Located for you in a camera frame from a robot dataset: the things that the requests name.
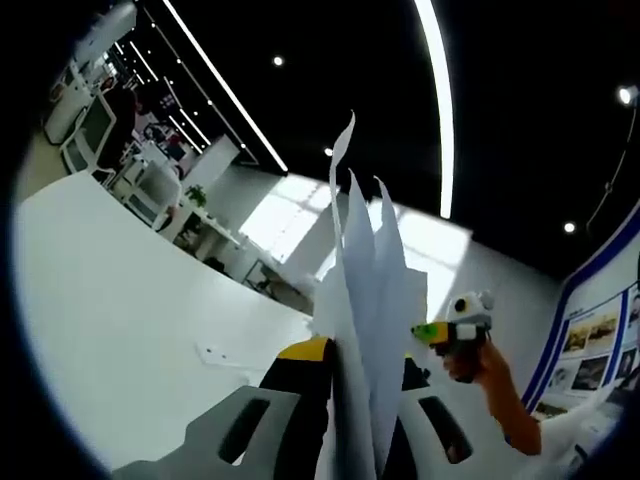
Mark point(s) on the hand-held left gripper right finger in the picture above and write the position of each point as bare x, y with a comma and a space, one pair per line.
412, 415

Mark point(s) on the green potted plant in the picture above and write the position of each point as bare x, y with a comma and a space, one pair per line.
196, 195

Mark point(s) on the white mesh office chair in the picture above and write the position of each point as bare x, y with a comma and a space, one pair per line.
90, 130
155, 195

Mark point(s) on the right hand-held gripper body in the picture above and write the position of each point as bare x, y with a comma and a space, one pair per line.
467, 310

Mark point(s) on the blue white wall poster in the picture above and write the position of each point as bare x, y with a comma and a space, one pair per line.
590, 340

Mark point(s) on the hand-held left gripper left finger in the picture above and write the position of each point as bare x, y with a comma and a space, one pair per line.
200, 450

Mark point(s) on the person's right hand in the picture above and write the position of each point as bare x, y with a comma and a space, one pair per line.
470, 365

